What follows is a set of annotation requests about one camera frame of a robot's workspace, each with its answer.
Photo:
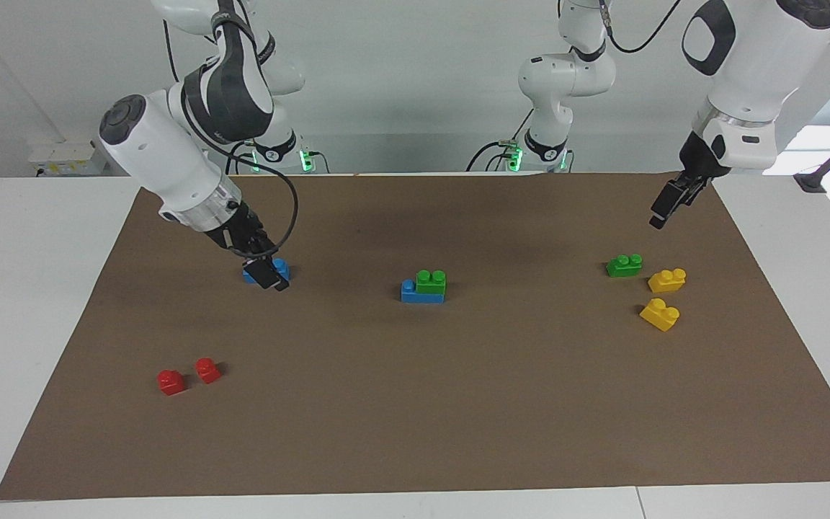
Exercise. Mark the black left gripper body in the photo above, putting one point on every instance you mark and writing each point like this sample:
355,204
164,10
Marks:
699,162

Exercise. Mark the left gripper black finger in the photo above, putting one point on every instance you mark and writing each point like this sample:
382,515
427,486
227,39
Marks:
697,187
668,202

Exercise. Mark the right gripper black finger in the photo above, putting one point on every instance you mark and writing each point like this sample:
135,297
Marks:
267,274
269,246

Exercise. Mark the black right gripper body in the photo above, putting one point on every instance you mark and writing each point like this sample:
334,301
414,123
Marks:
243,229

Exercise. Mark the blue three-stud toy brick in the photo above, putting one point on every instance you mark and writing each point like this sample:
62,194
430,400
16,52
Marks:
282,268
409,292

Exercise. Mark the green two-stud toy brick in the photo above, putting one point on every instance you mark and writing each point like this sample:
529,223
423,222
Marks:
624,267
431,283

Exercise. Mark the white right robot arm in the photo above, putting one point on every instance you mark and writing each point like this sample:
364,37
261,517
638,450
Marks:
163,151

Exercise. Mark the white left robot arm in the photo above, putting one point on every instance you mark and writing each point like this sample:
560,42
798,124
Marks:
761,58

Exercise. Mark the yellow two-stud toy brick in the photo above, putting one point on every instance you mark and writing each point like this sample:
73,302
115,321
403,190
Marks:
660,316
667,281

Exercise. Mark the red single-stud toy brick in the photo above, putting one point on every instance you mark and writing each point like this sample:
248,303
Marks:
207,370
171,382

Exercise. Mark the white box with yellow label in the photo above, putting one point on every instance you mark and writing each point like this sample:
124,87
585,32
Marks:
62,155

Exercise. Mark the brown table mat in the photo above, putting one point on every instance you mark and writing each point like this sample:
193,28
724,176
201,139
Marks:
422,396

